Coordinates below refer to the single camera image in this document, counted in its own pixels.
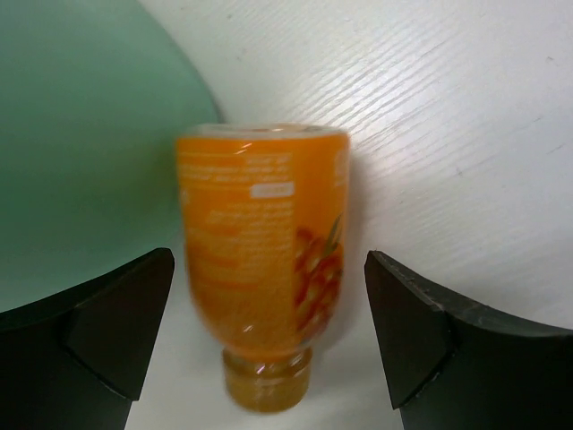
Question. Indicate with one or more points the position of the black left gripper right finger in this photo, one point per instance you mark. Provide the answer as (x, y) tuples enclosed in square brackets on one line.
[(453, 363)]

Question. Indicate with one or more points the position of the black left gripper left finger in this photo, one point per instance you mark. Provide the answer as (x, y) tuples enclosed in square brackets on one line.
[(79, 358)]

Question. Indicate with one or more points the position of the green plastic bin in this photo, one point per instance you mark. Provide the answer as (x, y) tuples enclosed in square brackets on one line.
[(93, 96)]

